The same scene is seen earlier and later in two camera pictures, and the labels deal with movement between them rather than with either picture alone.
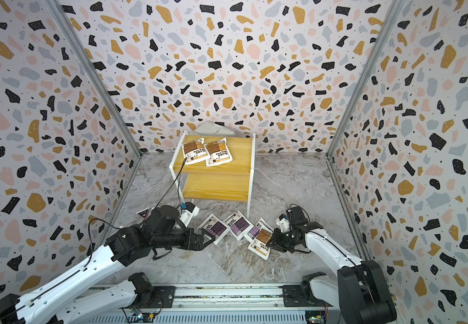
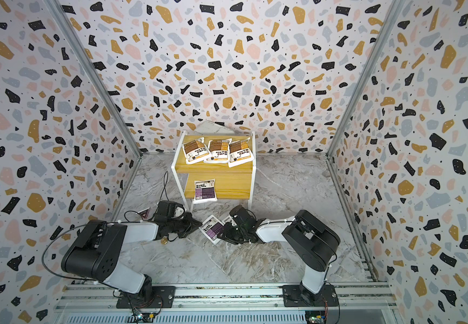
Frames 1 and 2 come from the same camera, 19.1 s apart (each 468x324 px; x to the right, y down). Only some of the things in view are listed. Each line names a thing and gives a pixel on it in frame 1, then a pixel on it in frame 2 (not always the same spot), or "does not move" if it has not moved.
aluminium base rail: x=165 y=303 does not move
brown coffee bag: x=219 y=152 does not move
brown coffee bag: x=260 y=246 → x=239 y=152
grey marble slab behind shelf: x=208 y=127 does not move
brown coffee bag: x=194 y=151 does not move
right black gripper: x=276 y=240 → x=224 y=233
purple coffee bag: x=215 y=227 → x=205 y=191
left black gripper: x=199 y=245 → x=189 y=227
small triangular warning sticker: x=143 y=212 does not move
